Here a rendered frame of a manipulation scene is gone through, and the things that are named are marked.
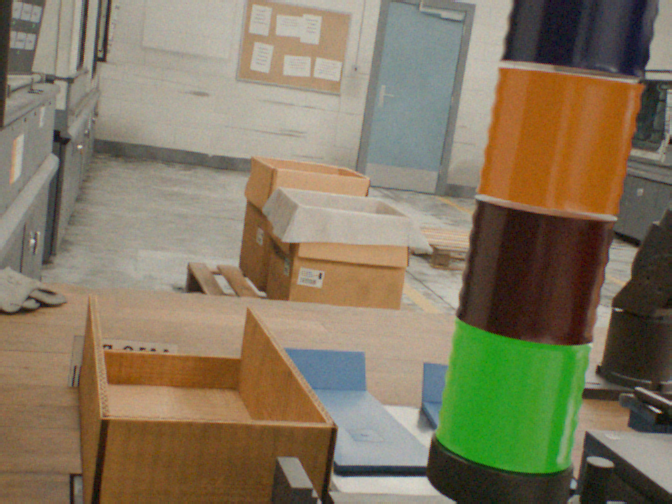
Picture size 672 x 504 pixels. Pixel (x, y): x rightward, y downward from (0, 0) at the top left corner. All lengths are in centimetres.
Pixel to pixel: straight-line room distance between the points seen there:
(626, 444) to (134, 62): 1079
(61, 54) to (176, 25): 625
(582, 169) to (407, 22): 1138
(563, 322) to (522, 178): 4
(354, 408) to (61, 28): 444
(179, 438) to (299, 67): 1090
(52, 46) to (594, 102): 484
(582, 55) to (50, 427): 50
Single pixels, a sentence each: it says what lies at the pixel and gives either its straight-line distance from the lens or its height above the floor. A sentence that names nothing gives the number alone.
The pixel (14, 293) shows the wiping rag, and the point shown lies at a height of 91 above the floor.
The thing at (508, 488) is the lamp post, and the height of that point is 105.
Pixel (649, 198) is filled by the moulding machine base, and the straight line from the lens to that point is 974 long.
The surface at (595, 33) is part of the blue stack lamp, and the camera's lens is 26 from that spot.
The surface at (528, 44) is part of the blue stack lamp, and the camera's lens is 26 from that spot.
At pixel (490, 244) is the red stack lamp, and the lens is 27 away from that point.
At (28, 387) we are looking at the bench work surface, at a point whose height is 90.
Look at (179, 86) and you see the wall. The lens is 1126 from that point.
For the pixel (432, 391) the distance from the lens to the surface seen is 75.
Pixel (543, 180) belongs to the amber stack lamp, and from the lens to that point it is 26.
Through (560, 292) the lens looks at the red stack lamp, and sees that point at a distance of 26.
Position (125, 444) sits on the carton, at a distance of 51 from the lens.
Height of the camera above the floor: 114
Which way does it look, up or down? 10 degrees down
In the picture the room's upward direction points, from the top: 8 degrees clockwise
